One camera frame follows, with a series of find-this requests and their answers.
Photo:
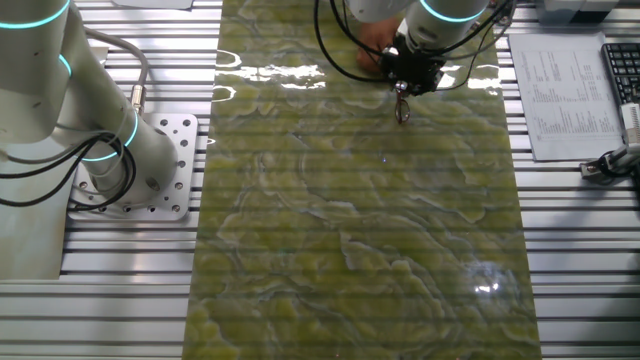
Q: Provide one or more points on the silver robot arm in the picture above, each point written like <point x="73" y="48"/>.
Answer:
<point x="100" y="110"/>

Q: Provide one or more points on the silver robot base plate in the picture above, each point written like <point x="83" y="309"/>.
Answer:
<point x="182" y="165"/>

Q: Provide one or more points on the green marble pattern mat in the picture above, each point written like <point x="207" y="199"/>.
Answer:
<point x="325" y="225"/>

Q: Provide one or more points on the small grey camera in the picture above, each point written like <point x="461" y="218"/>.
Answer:
<point x="631" y="125"/>

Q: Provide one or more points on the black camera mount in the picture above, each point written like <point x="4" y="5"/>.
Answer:
<point x="607" y="162"/>

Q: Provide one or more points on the red frame glasses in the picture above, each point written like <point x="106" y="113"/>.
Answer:
<point x="402" y="112"/>

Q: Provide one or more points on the person's hand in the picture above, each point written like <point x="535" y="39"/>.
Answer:
<point x="372" y="42"/>

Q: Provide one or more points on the black keyboard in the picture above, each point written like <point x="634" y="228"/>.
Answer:
<point x="625" y="70"/>

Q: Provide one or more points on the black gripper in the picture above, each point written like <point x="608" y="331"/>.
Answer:
<point x="415" y="70"/>

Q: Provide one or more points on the printed table paper sheet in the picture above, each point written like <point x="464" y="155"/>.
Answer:
<point x="565" y="100"/>

